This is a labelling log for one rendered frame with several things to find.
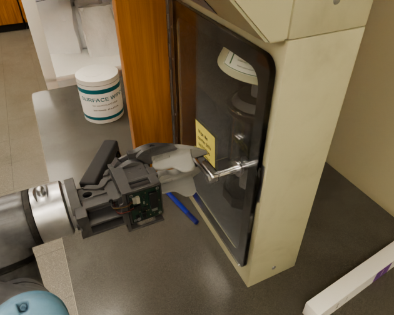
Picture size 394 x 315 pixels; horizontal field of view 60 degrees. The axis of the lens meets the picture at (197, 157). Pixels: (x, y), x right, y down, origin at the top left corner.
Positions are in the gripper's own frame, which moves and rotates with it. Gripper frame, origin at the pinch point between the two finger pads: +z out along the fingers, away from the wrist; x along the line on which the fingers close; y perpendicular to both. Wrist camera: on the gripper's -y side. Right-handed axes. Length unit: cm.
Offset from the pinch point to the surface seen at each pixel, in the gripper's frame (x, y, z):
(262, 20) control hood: 23.3, 11.8, 1.9
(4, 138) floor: -110, -228, -60
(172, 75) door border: 5.5, -20.1, 4.3
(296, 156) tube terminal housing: 3.8, 10.9, 10.3
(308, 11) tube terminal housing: 23.5, 11.8, 7.5
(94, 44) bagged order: -16, -119, 5
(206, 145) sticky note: -2.3, -5.3, 4.3
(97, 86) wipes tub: -10, -58, -5
